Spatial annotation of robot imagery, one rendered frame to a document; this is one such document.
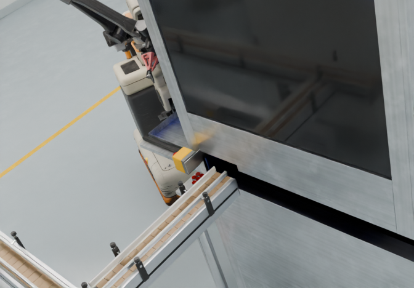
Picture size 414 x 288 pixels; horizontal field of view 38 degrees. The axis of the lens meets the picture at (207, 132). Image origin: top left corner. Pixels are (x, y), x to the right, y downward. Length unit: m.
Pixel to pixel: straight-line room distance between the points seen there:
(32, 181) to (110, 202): 0.77
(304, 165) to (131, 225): 1.93
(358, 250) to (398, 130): 0.62
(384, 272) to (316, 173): 0.42
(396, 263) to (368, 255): 0.11
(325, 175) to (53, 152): 3.05
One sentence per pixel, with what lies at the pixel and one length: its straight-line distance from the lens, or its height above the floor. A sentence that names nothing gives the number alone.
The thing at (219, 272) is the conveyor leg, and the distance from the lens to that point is 2.53.
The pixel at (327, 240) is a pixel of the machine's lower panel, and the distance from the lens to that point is 2.21.
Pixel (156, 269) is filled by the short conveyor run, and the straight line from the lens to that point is 2.18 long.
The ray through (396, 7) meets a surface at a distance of 1.45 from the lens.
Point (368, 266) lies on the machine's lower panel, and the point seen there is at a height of 0.75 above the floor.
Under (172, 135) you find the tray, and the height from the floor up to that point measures 0.88.
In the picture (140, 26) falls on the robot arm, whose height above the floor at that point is 1.36.
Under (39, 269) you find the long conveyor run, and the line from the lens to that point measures 2.30.
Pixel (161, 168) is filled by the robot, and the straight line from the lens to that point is 3.59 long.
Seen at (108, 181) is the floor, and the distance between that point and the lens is 4.15.
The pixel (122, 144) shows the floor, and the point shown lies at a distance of 4.43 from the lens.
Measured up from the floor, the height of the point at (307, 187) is 1.04.
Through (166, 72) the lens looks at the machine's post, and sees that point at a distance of 2.21.
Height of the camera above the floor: 2.44
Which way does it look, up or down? 35 degrees down
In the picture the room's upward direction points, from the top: 18 degrees counter-clockwise
